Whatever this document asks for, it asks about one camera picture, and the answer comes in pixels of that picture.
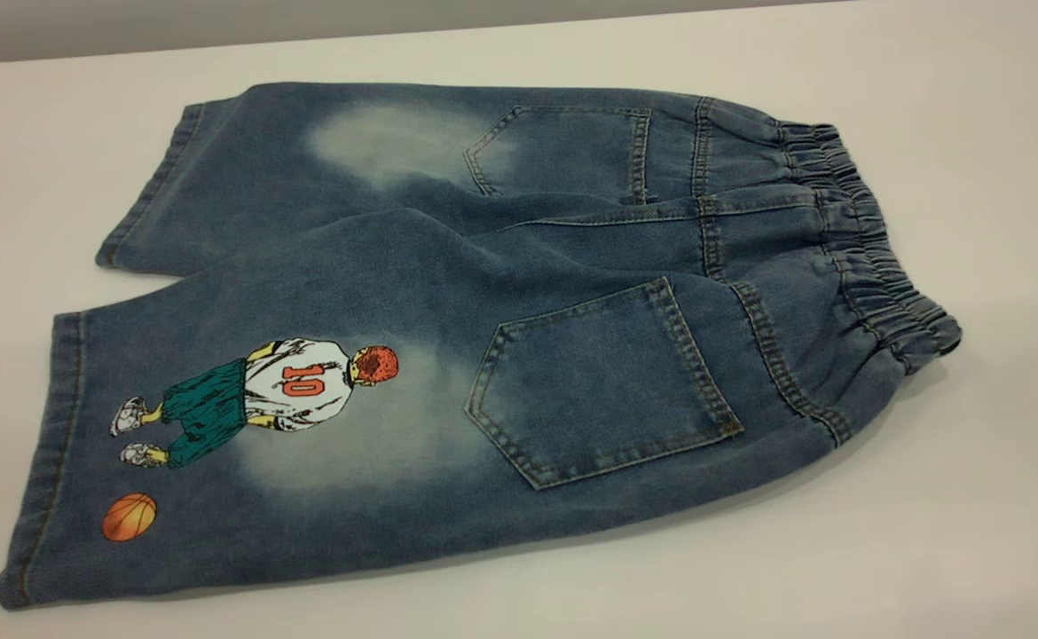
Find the blue denim shorts basketball print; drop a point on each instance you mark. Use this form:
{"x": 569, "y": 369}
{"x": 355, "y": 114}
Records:
{"x": 483, "y": 337}

